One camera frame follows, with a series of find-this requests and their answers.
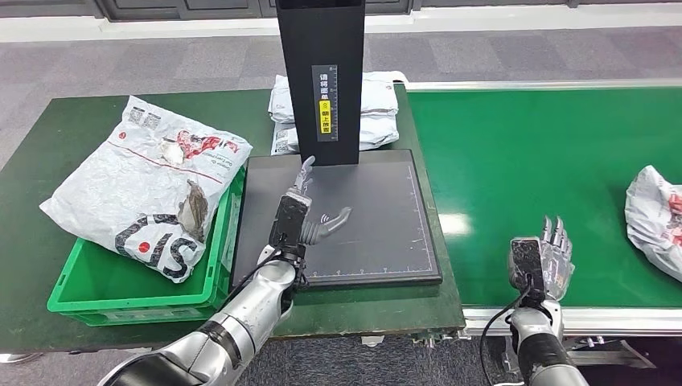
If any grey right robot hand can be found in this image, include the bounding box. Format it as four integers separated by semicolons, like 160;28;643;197
538;216;577;302

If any grey yellow ruler label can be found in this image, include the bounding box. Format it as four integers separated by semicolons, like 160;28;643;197
312;64;339;143

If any black scanner column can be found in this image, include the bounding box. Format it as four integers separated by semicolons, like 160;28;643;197
275;0;367;167

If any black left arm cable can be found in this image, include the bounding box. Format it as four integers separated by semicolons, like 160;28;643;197
220;247;281;310

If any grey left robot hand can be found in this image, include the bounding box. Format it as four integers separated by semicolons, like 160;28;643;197
290;155;353;246

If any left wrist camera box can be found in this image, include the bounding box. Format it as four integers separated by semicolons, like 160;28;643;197
268;193;314;252

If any large white printed parcel bag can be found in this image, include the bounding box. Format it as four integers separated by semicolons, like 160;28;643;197
39;96;253;285

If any black scanner platform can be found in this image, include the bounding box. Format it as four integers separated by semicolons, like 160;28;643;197
232;150;444;291

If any aluminium conveyor frame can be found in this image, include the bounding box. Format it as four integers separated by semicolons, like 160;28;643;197
405;78;682;368

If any green conveyor belt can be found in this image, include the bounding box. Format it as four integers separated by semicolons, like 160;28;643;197
407;88;682;309

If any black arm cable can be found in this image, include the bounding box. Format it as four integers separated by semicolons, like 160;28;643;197
479;287;534;386
220;247;281;310

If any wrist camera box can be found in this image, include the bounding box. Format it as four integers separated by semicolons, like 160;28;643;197
268;193;314;252
508;237;547;299

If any flat white stacked parcel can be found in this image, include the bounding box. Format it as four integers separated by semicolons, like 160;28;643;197
268;72;401;125
270;114;401;157

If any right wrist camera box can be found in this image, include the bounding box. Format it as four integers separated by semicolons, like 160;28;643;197
508;237;547;299

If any white black-striped parcel bag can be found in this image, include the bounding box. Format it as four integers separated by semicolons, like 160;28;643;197
624;165;682;284

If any green plastic crate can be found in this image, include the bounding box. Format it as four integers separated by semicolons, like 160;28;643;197
47;165;247;327

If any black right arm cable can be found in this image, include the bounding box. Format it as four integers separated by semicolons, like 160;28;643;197
479;287;534;386

